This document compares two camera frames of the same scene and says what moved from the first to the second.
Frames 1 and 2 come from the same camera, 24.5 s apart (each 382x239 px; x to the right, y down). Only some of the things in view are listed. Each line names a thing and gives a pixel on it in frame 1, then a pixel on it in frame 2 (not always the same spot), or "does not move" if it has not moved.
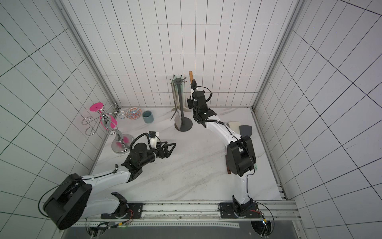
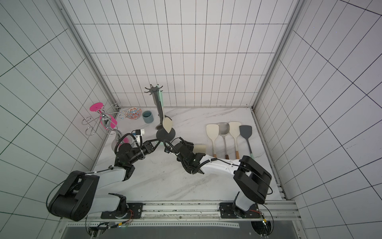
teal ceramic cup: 147,116 does not move
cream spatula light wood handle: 235,126 does not move
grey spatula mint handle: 245,130 does not move
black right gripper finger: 194,85 → 169,147
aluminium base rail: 193,214 does not move
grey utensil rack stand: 186,123 → 161,134
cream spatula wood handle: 191,76 → 213,131
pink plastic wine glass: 108,122 does not move
